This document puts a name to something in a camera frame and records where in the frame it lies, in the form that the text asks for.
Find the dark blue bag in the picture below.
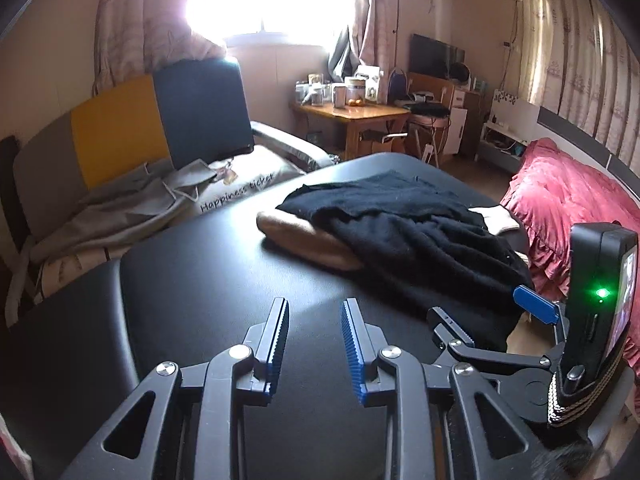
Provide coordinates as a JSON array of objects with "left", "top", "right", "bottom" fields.
[{"left": 387, "top": 67, "right": 407, "bottom": 104}]

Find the white bed headboard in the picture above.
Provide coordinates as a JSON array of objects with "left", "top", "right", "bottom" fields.
[{"left": 536, "top": 105, "right": 640, "bottom": 191}]

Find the striped beige curtain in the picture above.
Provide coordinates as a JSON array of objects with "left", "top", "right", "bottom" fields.
[{"left": 517, "top": 0, "right": 640, "bottom": 161}]

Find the beige garment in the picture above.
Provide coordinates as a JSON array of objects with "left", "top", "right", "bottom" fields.
[{"left": 256, "top": 205, "right": 523, "bottom": 273}]

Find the pink curtain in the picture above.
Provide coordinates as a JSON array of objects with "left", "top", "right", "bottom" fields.
[
  {"left": 95, "top": 0, "right": 228, "bottom": 91},
  {"left": 345, "top": 0, "right": 401, "bottom": 81}
]

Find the black upright panel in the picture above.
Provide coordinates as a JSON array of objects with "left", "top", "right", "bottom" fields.
[{"left": 0, "top": 135, "right": 33, "bottom": 266}]

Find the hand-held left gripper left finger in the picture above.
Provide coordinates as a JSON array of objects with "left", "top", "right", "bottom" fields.
[{"left": 60, "top": 297, "right": 291, "bottom": 480}]

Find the white carton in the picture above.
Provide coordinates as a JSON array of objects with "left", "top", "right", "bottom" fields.
[{"left": 356, "top": 65, "right": 385, "bottom": 103}]

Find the red bedspread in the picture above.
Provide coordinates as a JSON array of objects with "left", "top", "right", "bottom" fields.
[{"left": 500, "top": 137, "right": 640, "bottom": 376}]

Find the grey hanging cloth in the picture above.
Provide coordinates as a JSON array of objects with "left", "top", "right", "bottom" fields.
[{"left": 327, "top": 25, "right": 352, "bottom": 80}]

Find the grey yellow blue cushion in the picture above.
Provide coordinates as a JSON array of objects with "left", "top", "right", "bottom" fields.
[{"left": 0, "top": 57, "right": 335, "bottom": 331}]

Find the black knit sweater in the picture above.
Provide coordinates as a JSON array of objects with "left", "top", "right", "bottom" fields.
[{"left": 276, "top": 170, "right": 536, "bottom": 353}]

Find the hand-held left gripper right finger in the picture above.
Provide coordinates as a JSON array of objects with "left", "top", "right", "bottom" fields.
[{"left": 341, "top": 299, "right": 566, "bottom": 480}]

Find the wooden desk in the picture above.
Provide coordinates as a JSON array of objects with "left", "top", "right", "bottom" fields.
[{"left": 290, "top": 100, "right": 413, "bottom": 161}]

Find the person's right forearm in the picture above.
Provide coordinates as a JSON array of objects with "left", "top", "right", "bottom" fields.
[{"left": 530, "top": 437, "right": 601, "bottom": 480}]

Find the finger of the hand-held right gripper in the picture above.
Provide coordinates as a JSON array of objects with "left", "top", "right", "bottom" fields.
[
  {"left": 513, "top": 285, "right": 571, "bottom": 356},
  {"left": 426, "top": 306, "right": 558, "bottom": 378}
]

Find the white cabinet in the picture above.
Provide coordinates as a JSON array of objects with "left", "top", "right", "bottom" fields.
[{"left": 447, "top": 87, "right": 469, "bottom": 156}]

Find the white bedside shelf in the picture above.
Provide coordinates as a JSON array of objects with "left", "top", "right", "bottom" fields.
[{"left": 477, "top": 89, "right": 531, "bottom": 166}]

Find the wooden chair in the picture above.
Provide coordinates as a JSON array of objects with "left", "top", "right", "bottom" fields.
[{"left": 404, "top": 72, "right": 456, "bottom": 168}]

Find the black television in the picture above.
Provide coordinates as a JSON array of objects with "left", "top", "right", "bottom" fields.
[{"left": 409, "top": 34, "right": 466, "bottom": 80}]

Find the cardboard box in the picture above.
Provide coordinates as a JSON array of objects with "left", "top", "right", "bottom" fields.
[{"left": 357, "top": 130, "right": 407, "bottom": 157}]

